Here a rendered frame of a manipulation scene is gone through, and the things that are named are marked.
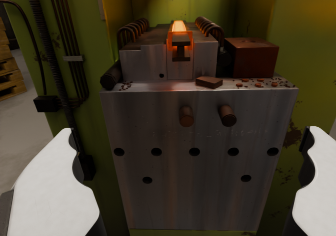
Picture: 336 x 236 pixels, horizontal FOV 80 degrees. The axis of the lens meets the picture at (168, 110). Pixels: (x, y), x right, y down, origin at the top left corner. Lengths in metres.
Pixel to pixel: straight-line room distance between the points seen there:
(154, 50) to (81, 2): 0.25
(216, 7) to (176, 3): 0.16
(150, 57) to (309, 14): 0.41
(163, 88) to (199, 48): 0.11
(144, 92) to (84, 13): 0.29
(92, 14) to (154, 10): 0.36
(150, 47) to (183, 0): 0.49
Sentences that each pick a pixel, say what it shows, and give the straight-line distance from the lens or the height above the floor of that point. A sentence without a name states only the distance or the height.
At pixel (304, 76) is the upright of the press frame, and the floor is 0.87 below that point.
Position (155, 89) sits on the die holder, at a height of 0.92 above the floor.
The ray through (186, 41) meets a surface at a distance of 0.32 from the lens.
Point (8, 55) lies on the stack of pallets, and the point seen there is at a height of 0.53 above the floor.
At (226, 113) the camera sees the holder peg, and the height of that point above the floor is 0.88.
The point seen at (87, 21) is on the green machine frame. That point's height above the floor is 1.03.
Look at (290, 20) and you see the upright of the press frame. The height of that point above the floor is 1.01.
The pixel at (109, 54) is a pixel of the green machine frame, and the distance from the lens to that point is 0.60.
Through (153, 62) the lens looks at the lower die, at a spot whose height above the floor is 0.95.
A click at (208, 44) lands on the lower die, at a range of 0.43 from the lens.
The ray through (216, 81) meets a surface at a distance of 0.40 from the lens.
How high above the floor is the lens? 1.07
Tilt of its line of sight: 28 degrees down
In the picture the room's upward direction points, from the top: 2 degrees counter-clockwise
